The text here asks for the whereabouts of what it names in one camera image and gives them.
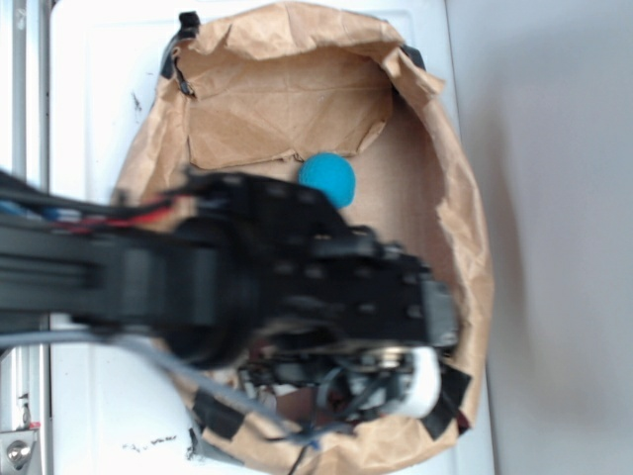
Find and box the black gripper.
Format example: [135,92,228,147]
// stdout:
[236,174,458,421]

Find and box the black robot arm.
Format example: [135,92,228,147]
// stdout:
[1,173,458,421]

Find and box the blue ball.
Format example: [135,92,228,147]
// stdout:
[298,152,356,209]

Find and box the brown paper-lined bin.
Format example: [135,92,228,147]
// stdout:
[118,2,494,474]

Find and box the metal rail frame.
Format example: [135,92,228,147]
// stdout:
[1,1,52,474]

